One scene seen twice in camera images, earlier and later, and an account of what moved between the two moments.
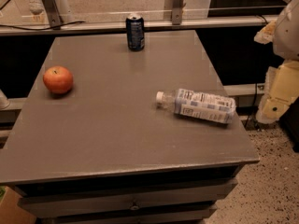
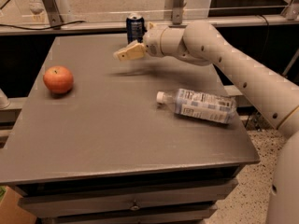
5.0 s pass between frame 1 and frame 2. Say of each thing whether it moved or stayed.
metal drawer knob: stayed
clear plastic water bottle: stayed
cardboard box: stayed
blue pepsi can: stayed
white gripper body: moved
